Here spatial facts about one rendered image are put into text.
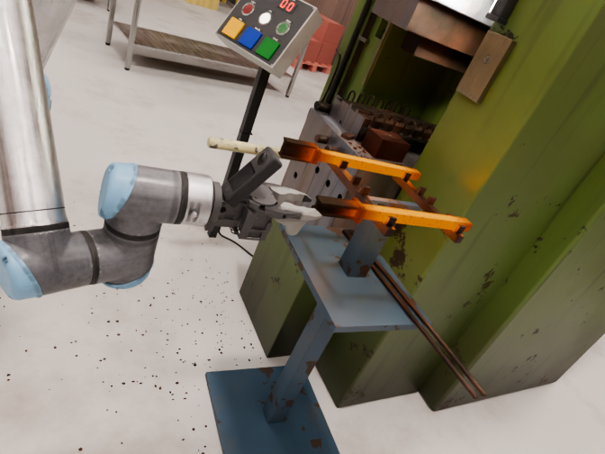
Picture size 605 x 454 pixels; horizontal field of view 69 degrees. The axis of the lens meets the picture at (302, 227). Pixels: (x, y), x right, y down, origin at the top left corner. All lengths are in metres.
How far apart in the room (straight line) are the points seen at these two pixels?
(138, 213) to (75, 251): 0.11
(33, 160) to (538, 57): 1.11
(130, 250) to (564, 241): 1.33
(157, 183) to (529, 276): 1.33
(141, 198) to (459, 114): 0.96
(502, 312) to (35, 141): 1.53
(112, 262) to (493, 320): 1.40
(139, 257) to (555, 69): 1.01
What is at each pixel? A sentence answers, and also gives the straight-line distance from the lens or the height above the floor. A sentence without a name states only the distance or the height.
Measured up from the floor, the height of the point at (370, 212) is 0.97.
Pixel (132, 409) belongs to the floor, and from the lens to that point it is 1.61.
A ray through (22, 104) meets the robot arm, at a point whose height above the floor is 1.03.
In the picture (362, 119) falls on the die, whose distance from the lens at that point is 1.48.
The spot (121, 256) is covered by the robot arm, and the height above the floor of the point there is 0.84.
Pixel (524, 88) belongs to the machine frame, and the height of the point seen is 1.27.
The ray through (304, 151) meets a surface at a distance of 1.08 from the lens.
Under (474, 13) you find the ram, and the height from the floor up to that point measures 1.38.
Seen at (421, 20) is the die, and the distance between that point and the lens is 1.45.
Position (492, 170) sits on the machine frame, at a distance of 1.28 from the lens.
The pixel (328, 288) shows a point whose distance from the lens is 1.11.
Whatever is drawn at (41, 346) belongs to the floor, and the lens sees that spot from 1.75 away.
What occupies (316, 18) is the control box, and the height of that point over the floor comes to 1.16.
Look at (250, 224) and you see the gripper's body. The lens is 0.79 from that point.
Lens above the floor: 1.34
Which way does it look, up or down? 29 degrees down
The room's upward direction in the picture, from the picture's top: 24 degrees clockwise
